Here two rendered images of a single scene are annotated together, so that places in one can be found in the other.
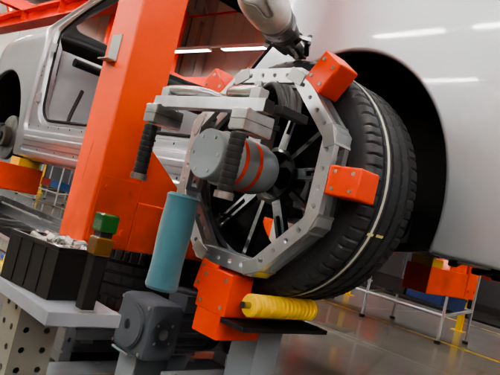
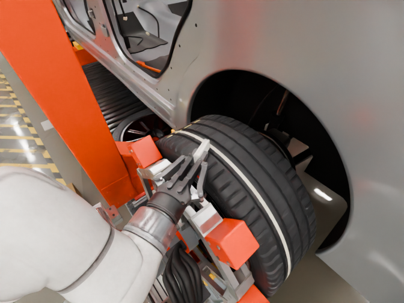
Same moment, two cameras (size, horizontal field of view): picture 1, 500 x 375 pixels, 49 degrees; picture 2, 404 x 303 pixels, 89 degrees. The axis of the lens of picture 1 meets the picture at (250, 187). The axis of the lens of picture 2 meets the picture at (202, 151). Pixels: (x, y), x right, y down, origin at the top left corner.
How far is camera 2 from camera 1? 146 cm
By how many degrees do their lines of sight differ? 50
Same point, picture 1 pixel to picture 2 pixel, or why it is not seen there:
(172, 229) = not seen: hidden behind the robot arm
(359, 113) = (262, 263)
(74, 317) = not seen: outside the picture
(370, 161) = (271, 291)
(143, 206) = (136, 178)
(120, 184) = (115, 184)
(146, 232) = not seen: hidden behind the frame
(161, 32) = (70, 96)
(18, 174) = (82, 55)
